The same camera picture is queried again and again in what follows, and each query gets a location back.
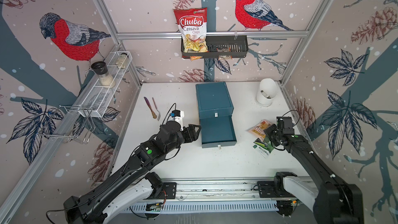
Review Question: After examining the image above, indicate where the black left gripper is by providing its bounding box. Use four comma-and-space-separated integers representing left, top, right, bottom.
165, 124, 202, 154

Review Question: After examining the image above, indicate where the orange striped seed bag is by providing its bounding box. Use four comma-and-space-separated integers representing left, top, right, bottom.
247, 120, 273, 142

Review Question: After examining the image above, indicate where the green gourd seed bag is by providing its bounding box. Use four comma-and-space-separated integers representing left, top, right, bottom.
253, 137, 274, 158

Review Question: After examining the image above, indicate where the teal sliding drawer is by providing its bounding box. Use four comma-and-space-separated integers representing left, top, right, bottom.
200, 115, 237, 148

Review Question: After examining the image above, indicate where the teal drawer cabinet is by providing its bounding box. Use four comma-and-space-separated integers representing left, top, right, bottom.
195, 82, 234, 119

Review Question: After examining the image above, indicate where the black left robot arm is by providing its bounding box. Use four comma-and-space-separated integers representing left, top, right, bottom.
64, 121, 201, 224

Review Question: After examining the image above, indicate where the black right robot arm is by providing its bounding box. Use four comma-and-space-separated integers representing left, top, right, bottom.
264, 116, 364, 224

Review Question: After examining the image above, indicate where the pink small spoon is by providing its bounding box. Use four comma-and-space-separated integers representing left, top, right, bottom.
152, 97, 161, 121

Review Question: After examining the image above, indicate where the white ceramic utensil holder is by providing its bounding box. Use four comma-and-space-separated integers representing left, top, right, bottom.
256, 78, 278, 107

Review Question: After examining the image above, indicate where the snack packet in basket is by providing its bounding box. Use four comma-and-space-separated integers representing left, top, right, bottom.
217, 47, 232, 60

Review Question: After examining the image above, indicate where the small white spice jar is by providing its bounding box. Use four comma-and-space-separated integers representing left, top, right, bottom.
115, 53, 129, 69

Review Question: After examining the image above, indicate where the red cassava chips bag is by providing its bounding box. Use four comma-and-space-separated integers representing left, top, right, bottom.
173, 8, 208, 55

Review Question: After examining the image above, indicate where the black lid spice jar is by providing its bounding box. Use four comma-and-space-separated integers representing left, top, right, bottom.
90, 61, 116, 88

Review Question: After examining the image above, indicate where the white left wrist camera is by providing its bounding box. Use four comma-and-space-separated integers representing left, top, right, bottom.
171, 110, 184, 131

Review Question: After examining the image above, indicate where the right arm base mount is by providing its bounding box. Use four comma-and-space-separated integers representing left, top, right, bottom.
256, 172, 321, 212

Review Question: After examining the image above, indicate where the white slotted cable duct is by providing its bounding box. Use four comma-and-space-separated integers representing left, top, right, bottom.
124, 200, 279, 214

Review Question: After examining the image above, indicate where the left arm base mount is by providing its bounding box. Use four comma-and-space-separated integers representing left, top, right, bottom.
103, 172, 177, 224

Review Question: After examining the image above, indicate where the black wall basket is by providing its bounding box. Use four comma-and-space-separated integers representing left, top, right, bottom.
181, 35, 248, 59

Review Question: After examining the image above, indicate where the white wire wall shelf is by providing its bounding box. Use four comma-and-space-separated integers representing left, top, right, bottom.
37, 51, 132, 144

